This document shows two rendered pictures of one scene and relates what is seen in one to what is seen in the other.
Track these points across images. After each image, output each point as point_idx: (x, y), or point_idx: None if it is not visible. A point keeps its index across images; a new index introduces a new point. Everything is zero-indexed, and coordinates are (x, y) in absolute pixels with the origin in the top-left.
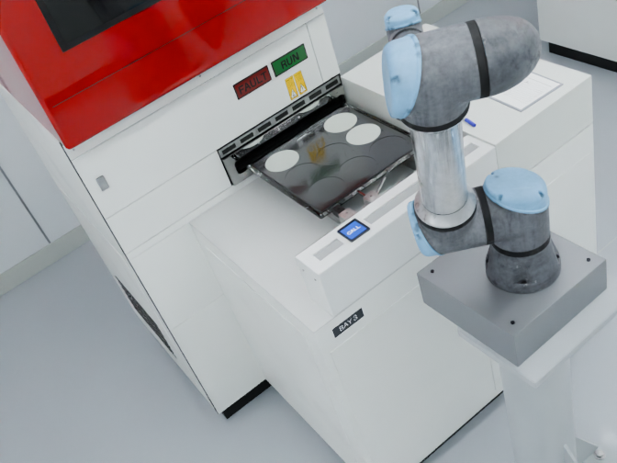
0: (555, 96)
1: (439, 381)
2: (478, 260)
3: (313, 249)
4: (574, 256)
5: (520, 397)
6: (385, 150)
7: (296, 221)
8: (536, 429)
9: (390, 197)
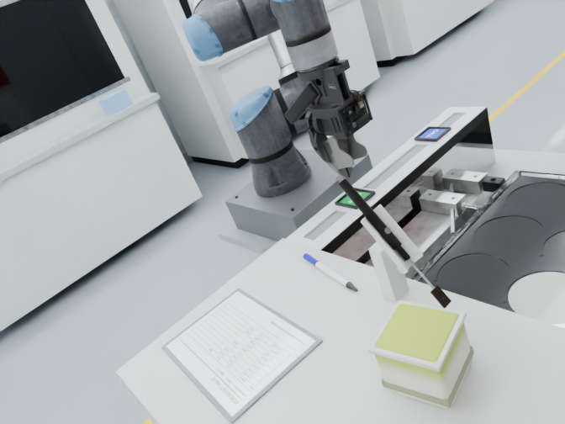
0: (183, 321)
1: None
2: (317, 175)
3: (469, 114)
4: (245, 197)
5: None
6: (475, 268)
7: None
8: None
9: (404, 166)
